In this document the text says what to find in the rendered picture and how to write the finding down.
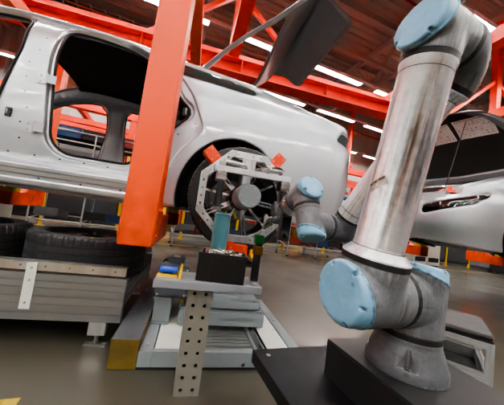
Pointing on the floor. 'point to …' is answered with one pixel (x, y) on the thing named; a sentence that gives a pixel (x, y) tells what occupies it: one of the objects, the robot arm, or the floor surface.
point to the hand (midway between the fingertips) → (270, 229)
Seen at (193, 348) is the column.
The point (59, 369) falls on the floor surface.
